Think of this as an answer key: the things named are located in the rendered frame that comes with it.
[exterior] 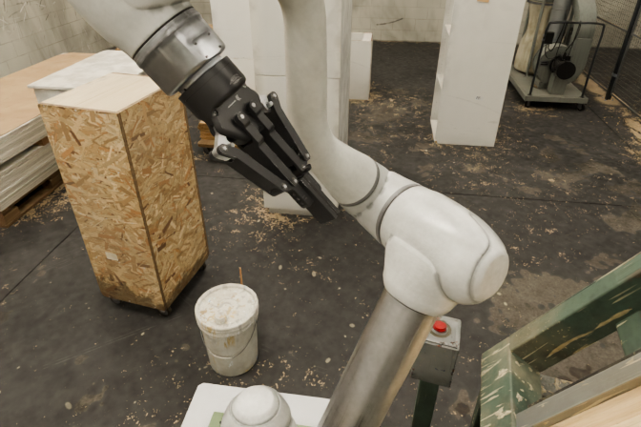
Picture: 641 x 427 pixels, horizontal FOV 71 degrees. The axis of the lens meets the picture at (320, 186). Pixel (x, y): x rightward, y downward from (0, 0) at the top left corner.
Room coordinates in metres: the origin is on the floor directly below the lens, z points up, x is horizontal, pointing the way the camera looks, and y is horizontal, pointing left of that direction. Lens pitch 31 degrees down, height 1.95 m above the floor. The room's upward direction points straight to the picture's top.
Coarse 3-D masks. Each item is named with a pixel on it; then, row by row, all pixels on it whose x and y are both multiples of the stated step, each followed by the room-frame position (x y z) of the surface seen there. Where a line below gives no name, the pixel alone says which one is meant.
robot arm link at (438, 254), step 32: (416, 192) 0.65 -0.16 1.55; (384, 224) 0.63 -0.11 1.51; (416, 224) 0.58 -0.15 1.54; (448, 224) 0.56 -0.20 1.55; (480, 224) 0.57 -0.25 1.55; (416, 256) 0.55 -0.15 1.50; (448, 256) 0.52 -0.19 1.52; (480, 256) 0.51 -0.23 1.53; (384, 288) 0.58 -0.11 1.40; (416, 288) 0.52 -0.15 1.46; (448, 288) 0.50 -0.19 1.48; (480, 288) 0.49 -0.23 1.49; (384, 320) 0.53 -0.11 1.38; (416, 320) 0.52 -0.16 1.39; (384, 352) 0.50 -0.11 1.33; (416, 352) 0.51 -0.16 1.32; (352, 384) 0.50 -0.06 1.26; (384, 384) 0.48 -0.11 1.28; (352, 416) 0.47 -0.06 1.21; (384, 416) 0.48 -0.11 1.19
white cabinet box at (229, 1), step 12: (216, 0) 4.67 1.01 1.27; (228, 0) 4.65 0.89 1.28; (240, 0) 4.64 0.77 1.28; (216, 12) 4.67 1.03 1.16; (228, 12) 4.66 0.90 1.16; (240, 12) 4.64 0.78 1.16; (216, 24) 4.68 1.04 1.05; (228, 24) 4.66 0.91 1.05; (240, 24) 4.64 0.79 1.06; (228, 36) 4.66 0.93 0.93; (240, 36) 4.64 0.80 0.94; (228, 48) 4.66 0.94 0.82; (240, 48) 4.64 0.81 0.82; (252, 48) 4.63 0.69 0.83
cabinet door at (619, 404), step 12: (624, 396) 0.56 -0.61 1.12; (636, 396) 0.55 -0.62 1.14; (600, 408) 0.57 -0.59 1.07; (612, 408) 0.56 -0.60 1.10; (624, 408) 0.54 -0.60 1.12; (636, 408) 0.53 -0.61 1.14; (564, 420) 0.59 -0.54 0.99; (576, 420) 0.58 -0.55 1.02; (588, 420) 0.56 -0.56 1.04; (600, 420) 0.55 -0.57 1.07; (612, 420) 0.53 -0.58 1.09; (624, 420) 0.52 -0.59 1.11; (636, 420) 0.51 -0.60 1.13
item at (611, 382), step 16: (624, 368) 0.60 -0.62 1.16; (640, 368) 0.58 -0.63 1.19; (576, 384) 0.64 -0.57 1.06; (592, 384) 0.61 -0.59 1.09; (608, 384) 0.59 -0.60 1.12; (624, 384) 0.57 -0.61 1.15; (640, 384) 0.57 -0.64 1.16; (544, 400) 0.65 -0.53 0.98; (560, 400) 0.63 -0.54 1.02; (576, 400) 0.60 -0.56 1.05; (592, 400) 0.59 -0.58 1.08; (528, 416) 0.64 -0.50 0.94; (544, 416) 0.62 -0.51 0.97; (560, 416) 0.60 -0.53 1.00
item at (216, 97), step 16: (224, 64) 0.50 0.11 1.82; (208, 80) 0.48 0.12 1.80; (224, 80) 0.48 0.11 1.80; (240, 80) 0.50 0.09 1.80; (192, 96) 0.48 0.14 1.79; (208, 96) 0.47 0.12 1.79; (224, 96) 0.48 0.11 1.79; (240, 96) 0.51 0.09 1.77; (256, 96) 0.53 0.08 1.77; (192, 112) 0.49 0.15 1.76; (208, 112) 0.47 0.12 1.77; (224, 112) 0.48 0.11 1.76; (224, 128) 0.47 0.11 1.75; (240, 128) 0.48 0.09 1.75; (256, 128) 0.50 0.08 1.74; (240, 144) 0.48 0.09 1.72
